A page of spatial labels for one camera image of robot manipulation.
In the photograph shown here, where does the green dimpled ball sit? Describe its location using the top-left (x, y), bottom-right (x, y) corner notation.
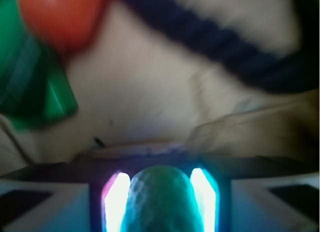
top-left (121, 165), bottom-right (204, 231)

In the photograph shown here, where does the crumpled brown paper bag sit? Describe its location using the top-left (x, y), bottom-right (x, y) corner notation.
top-left (0, 0), bottom-right (319, 174)

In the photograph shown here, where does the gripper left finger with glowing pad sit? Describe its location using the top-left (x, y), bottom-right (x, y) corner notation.
top-left (0, 161), bottom-right (131, 231)

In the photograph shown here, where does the orange toy carrot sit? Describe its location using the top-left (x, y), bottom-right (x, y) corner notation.
top-left (0, 0), bottom-right (106, 130)

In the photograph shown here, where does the dark blue rope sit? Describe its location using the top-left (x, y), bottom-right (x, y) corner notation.
top-left (112, 0), bottom-right (320, 94)

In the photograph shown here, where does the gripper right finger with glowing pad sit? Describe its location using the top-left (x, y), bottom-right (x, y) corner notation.
top-left (190, 155), bottom-right (320, 231)

